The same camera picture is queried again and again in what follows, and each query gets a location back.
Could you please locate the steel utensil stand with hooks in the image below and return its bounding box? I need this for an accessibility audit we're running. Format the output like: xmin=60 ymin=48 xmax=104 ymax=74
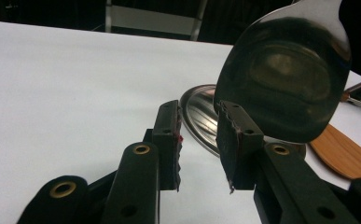
xmin=179 ymin=83 xmax=307 ymax=159

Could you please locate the small ladle with wooden handle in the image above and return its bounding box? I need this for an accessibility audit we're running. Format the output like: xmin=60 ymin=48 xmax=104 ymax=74
xmin=340 ymin=73 xmax=361 ymax=114

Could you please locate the wooden rice paddle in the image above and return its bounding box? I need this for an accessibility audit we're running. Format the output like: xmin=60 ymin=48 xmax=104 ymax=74
xmin=308 ymin=123 xmax=361 ymax=181

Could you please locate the metal chair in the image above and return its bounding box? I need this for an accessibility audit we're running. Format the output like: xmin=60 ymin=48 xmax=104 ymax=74
xmin=104 ymin=0 xmax=209 ymax=42

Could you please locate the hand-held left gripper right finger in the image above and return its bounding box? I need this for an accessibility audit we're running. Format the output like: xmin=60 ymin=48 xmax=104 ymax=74
xmin=215 ymin=100 xmax=266 ymax=195

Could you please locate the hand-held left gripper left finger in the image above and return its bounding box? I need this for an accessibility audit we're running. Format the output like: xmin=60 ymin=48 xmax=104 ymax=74
xmin=151 ymin=99 xmax=185 ymax=192

